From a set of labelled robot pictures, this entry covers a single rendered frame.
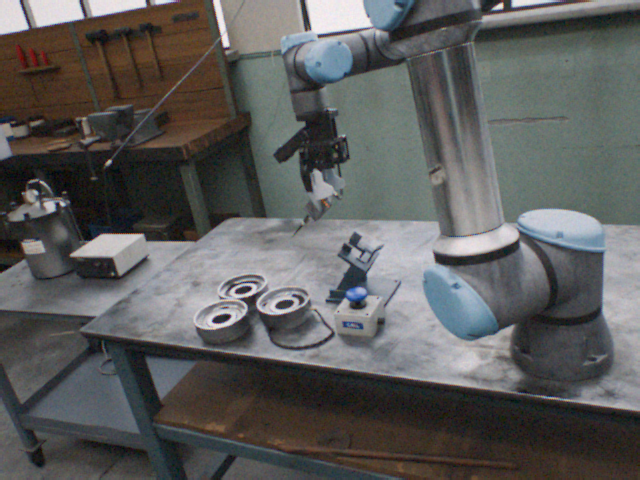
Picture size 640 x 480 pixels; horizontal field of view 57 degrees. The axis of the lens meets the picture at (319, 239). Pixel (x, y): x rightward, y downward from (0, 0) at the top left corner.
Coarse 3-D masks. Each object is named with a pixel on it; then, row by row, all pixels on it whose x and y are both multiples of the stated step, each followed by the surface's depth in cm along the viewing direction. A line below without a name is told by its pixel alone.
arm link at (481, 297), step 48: (384, 0) 69; (432, 0) 67; (480, 0) 72; (432, 48) 70; (432, 96) 72; (480, 96) 73; (432, 144) 75; (480, 144) 73; (432, 192) 79; (480, 192) 74; (480, 240) 75; (432, 288) 81; (480, 288) 76; (528, 288) 78; (480, 336) 78
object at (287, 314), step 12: (276, 288) 119; (288, 288) 119; (300, 288) 118; (264, 300) 118; (276, 300) 117; (288, 300) 117; (264, 312) 111; (276, 312) 113; (288, 312) 110; (300, 312) 111; (276, 324) 111; (288, 324) 112; (300, 324) 113
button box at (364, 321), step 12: (372, 300) 108; (336, 312) 106; (348, 312) 105; (360, 312) 105; (372, 312) 104; (384, 312) 109; (336, 324) 107; (348, 324) 105; (360, 324) 104; (372, 324) 104; (360, 336) 106; (372, 336) 104
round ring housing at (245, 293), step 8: (232, 280) 127; (240, 280) 128; (256, 280) 126; (264, 280) 125; (224, 288) 126; (240, 288) 125; (248, 288) 126; (264, 288) 121; (224, 296) 120; (240, 296) 121; (248, 296) 119; (256, 296) 120; (248, 304) 119; (256, 304) 120
